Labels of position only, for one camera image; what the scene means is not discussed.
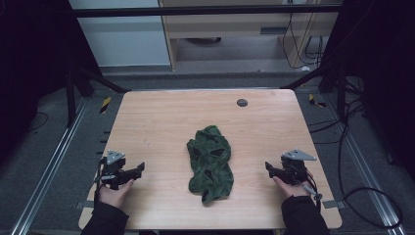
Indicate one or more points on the black metal frame bar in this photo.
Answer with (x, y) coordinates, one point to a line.
(202, 10)

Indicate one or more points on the grey tape strip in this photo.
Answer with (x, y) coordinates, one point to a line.
(333, 204)
(84, 205)

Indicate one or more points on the yellow black marker tape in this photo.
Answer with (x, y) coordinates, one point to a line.
(315, 101)
(105, 105)

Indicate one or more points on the black metal stand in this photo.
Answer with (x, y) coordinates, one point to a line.
(71, 98)
(341, 91)

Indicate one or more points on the person's left hand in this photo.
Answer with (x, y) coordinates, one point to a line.
(114, 195)

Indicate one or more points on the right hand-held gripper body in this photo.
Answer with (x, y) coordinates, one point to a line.
(293, 169)

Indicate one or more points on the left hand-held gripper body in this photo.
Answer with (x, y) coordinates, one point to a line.
(113, 164)

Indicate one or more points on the dark green cloth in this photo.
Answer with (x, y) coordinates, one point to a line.
(210, 163)

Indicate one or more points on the grey round table grommet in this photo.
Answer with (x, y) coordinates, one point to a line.
(242, 103)

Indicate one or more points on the light wooden desk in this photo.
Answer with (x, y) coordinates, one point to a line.
(221, 27)

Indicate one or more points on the black curtain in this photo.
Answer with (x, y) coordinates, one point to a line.
(36, 65)
(381, 71)

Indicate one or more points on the white cabinet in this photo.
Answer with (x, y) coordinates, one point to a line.
(124, 39)

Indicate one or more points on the aluminium floor rail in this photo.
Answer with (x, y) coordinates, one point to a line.
(49, 166)
(368, 169)

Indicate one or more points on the person's right hand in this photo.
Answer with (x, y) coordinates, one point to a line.
(293, 190)

